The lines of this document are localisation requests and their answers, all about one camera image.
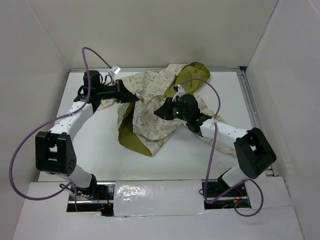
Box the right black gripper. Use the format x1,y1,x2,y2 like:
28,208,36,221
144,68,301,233
154,97,190,122

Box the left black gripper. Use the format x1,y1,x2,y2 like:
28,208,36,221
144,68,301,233
96,79,139,104

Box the cream printed hooded jacket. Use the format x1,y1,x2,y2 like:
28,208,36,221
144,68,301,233
96,61,238,158

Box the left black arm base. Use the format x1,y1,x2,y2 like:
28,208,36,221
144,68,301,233
66,181,116,217

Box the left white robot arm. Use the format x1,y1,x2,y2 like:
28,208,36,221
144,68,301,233
35,70,139,200

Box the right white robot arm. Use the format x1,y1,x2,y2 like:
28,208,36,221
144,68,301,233
154,94,277,196

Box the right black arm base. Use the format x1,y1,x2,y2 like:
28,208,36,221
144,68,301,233
198,174,251,210

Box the white foil tape panel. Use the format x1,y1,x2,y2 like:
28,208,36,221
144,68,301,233
113,180,206,217

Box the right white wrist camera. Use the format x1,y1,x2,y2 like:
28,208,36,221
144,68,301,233
172,84,185,99

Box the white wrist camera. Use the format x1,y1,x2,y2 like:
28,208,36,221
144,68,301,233
108,65,121,77
172,84,185,99

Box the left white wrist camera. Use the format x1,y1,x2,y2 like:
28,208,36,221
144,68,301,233
108,65,121,77

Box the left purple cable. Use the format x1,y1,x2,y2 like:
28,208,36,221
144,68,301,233
9,46,113,212

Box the purple cable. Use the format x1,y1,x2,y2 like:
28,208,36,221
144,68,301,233
9,46,113,212
178,78,265,216

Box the aluminium frame rail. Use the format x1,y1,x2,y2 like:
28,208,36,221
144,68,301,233
59,66,280,177

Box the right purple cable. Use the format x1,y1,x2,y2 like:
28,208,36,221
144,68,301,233
178,78,265,216

